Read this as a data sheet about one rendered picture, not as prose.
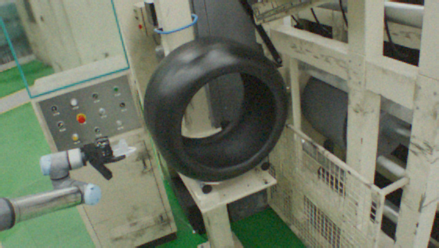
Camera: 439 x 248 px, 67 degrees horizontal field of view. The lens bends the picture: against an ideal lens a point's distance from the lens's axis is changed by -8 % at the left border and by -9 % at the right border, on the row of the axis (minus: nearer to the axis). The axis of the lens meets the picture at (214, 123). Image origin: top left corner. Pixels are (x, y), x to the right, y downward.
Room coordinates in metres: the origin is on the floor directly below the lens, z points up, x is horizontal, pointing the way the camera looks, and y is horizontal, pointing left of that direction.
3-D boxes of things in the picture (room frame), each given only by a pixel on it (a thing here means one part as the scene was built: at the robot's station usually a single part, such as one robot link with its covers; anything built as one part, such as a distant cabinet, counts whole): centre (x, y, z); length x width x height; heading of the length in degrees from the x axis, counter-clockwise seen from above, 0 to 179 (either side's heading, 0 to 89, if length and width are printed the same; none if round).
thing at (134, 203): (1.93, 0.71, 0.63); 0.56 x 0.41 x 1.27; 108
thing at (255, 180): (1.40, 0.00, 0.80); 0.37 x 0.36 x 0.02; 108
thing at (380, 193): (1.28, -0.39, 0.65); 0.90 x 0.02 x 0.70; 18
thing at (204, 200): (1.36, 0.13, 0.83); 0.36 x 0.09 x 0.06; 18
